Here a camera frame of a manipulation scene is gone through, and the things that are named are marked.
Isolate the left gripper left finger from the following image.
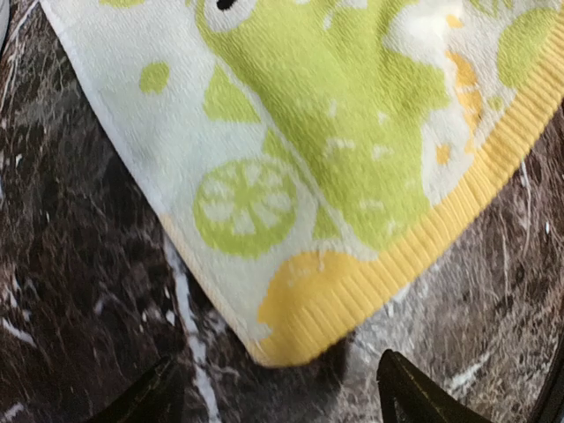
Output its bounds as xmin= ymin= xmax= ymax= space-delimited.
xmin=87 ymin=355 xmax=185 ymax=423

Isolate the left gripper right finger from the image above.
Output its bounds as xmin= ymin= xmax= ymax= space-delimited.
xmin=377 ymin=349 xmax=487 ymax=423

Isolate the cream yellow-green patterned towel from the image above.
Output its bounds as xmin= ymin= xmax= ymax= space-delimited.
xmin=41 ymin=1 xmax=563 ymax=367

